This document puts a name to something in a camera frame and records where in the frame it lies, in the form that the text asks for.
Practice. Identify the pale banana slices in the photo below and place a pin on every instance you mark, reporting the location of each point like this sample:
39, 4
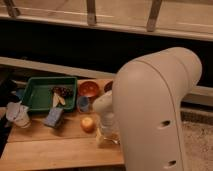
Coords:
57, 99

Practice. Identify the white crumpled cloth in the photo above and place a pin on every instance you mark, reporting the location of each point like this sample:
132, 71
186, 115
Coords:
18, 114

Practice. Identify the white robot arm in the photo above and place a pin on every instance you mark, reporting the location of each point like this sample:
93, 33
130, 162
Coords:
145, 104

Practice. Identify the wooden table board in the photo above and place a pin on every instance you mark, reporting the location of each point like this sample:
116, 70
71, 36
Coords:
42, 148

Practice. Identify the blue plastic cup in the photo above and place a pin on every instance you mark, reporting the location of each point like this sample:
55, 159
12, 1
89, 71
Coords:
83, 103

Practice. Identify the orange yellow apple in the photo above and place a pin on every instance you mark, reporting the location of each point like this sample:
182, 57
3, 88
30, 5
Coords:
87, 124

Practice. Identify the blue sponge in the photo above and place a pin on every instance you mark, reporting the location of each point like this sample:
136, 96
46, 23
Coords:
54, 117

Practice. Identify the green plastic tray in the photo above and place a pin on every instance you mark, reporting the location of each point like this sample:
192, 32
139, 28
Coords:
38, 95

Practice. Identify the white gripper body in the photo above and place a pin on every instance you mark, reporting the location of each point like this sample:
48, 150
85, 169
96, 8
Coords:
107, 133

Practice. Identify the red bowl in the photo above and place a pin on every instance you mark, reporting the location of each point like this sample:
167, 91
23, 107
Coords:
89, 89

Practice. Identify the purple bowl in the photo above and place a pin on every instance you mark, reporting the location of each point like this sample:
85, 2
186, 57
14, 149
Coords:
108, 86

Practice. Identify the dark purple grapes bunch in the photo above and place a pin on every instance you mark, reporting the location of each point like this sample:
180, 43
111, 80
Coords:
62, 91

